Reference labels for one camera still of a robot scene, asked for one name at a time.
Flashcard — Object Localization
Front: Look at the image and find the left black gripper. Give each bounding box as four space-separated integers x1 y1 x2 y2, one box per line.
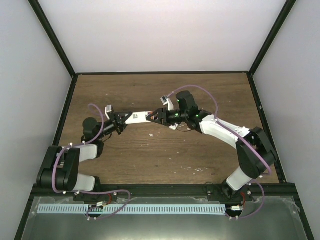
96 112 134 141

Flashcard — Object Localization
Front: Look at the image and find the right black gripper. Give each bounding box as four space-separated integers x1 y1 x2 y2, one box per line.
148 108 188 127

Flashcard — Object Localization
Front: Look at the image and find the white remote control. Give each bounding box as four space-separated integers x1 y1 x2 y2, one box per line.
125 111 153 125

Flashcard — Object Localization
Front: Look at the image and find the white battery cover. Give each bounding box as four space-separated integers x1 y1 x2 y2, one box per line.
169 125 177 131

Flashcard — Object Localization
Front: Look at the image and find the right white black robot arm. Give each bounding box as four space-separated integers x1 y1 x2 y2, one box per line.
146 91 278 202

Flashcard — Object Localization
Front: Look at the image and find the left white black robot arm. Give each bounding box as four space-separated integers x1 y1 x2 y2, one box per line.
36 112 133 202

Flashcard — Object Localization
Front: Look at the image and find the grey metal front plate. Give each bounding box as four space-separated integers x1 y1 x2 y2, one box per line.
22 196 307 240

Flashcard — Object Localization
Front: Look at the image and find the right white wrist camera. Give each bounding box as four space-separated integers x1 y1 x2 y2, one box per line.
160 95 175 111

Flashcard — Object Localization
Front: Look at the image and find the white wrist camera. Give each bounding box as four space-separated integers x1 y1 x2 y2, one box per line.
160 95 175 111
104 104 114 120

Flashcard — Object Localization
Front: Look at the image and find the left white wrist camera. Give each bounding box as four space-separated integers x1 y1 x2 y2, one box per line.
104 104 114 120

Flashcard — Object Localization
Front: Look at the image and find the light blue slotted cable duct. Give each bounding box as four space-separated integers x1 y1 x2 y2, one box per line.
36 203 226 215

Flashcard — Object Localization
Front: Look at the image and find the black aluminium frame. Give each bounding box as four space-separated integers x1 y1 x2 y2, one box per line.
15 0 314 240

